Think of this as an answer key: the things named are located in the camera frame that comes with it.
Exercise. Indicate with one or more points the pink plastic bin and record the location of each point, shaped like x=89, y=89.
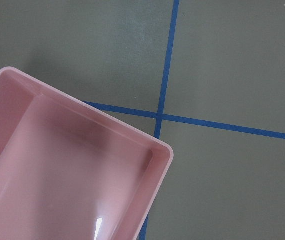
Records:
x=69, y=171

